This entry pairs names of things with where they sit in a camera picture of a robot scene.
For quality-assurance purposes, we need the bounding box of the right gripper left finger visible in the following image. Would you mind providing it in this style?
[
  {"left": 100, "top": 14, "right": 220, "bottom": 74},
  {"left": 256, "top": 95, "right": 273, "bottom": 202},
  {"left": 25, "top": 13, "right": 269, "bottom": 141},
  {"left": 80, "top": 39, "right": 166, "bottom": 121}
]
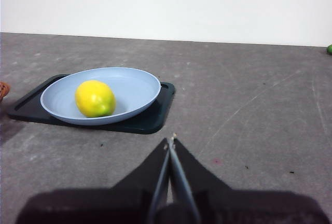
[{"left": 15, "top": 137, "right": 172, "bottom": 224}]

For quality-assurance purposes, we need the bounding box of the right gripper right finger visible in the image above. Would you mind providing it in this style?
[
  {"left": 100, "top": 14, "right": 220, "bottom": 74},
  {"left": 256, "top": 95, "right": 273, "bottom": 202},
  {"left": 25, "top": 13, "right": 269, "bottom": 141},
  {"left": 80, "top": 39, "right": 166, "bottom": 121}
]
[{"left": 170, "top": 137, "right": 329, "bottom": 224}]

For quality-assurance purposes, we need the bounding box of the yellow lemon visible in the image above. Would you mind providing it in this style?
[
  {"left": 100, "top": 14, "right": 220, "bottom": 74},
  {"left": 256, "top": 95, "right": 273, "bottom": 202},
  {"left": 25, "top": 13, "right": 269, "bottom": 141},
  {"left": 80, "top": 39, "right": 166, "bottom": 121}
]
[{"left": 75, "top": 80, "right": 116, "bottom": 118}]

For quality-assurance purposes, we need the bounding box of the blue round plate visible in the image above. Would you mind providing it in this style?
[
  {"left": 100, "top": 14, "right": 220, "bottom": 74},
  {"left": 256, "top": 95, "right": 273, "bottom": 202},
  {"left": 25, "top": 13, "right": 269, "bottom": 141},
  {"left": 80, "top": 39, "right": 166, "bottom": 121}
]
[{"left": 40, "top": 67, "right": 161, "bottom": 126}]

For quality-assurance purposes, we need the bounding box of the brown wicker basket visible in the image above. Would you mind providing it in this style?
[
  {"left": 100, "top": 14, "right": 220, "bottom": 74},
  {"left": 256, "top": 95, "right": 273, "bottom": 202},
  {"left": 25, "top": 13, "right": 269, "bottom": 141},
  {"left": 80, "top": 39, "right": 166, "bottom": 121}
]
[{"left": 0, "top": 81, "right": 11, "bottom": 103}]

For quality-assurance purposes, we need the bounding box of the black rectangular tray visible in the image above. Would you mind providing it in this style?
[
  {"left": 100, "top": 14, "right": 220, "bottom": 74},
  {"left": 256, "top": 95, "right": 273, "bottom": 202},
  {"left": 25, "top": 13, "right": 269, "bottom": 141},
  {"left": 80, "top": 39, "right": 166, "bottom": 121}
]
[{"left": 7, "top": 74, "right": 176, "bottom": 135}]

